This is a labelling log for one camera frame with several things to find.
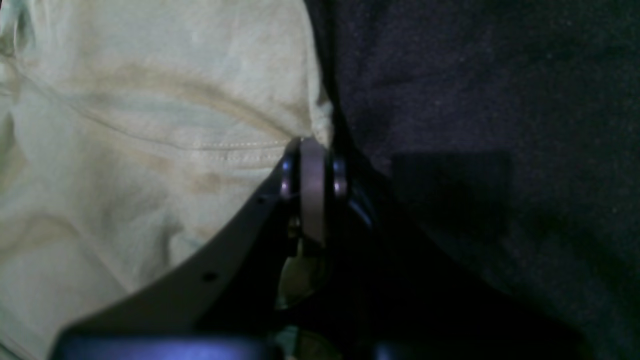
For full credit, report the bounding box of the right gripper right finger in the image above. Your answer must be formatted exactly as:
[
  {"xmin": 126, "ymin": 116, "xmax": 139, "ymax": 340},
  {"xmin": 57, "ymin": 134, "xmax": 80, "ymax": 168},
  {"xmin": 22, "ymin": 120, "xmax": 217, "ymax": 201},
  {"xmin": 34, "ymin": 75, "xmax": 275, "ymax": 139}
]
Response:
[{"xmin": 325, "ymin": 146, "xmax": 594, "ymax": 360}]

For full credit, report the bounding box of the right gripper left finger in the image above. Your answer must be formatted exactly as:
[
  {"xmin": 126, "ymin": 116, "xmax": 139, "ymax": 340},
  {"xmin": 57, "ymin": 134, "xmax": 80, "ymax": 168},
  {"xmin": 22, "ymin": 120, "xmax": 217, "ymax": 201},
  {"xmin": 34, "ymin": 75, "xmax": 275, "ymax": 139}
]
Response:
[{"xmin": 50, "ymin": 139, "xmax": 303, "ymax": 360}]

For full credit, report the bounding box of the olive green T-shirt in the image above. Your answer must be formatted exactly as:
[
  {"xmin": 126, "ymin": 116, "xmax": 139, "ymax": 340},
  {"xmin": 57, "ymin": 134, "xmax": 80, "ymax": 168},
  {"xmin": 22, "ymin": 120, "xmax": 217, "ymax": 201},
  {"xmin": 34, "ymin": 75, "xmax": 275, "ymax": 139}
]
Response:
[{"xmin": 1, "ymin": 0, "xmax": 333, "ymax": 360}]

